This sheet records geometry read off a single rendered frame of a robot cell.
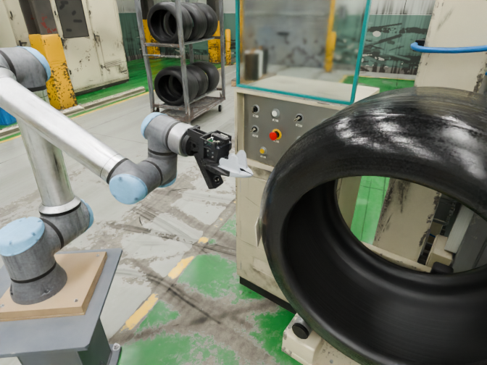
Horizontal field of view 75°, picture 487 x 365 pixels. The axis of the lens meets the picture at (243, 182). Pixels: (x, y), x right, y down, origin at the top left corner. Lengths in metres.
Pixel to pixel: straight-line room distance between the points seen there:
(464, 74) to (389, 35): 8.96
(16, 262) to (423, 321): 1.26
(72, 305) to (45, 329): 0.11
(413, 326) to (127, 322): 1.58
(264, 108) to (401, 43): 8.46
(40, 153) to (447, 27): 1.24
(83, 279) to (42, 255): 0.20
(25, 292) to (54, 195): 0.36
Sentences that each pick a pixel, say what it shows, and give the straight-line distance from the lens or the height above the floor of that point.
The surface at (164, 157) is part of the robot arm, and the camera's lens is 0.97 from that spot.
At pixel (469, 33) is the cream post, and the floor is 1.55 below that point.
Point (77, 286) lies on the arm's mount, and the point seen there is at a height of 0.64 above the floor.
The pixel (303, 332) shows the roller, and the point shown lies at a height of 0.91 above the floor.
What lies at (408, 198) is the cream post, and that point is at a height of 1.14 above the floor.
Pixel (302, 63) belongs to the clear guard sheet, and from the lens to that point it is 1.35.
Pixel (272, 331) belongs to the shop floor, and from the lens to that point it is 1.97.
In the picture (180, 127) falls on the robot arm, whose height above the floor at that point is 1.31.
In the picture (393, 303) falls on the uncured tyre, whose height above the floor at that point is 0.91.
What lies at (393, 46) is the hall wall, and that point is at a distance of 9.82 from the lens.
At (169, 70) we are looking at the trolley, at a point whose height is 0.84.
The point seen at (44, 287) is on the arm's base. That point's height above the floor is 0.69.
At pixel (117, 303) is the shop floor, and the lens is 2.21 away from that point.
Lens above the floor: 1.60
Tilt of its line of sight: 29 degrees down
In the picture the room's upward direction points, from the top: straight up
